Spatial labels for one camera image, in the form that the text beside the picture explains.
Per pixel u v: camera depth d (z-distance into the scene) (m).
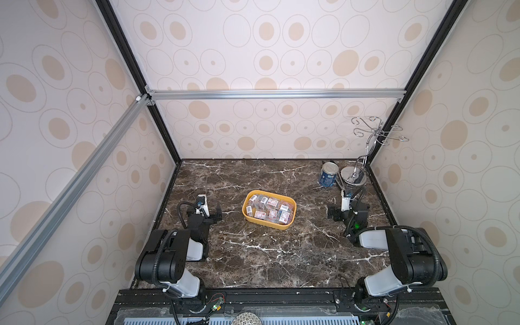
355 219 0.73
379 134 1.10
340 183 1.09
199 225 0.69
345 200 0.83
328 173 1.02
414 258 0.45
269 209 0.95
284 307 0.73
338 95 1.77
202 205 0.77
